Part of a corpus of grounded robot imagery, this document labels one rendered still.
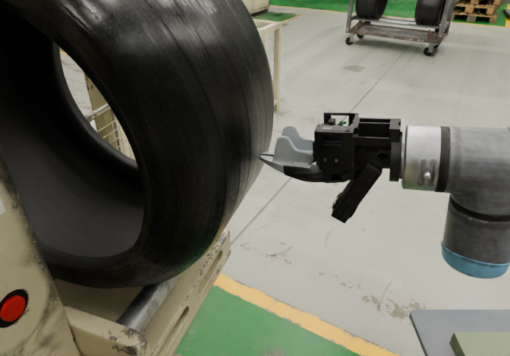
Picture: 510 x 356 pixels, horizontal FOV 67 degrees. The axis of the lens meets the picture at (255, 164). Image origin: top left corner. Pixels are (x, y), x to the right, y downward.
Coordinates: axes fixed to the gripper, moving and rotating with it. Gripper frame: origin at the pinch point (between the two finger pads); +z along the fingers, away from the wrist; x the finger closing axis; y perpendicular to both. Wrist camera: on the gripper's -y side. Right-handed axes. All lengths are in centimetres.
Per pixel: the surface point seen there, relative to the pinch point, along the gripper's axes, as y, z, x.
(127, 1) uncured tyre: 26.6, 7.7, 15.2
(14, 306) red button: -4.3, 22.5, 31.7
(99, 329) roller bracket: -16.5, 20.0, 24.9
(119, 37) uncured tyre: 23.5, 8.0, 17.5
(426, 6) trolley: -57, -41, -518
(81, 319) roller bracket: -16.0, 23.7, 24.2
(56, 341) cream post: -15.9, 24.4, 28.5
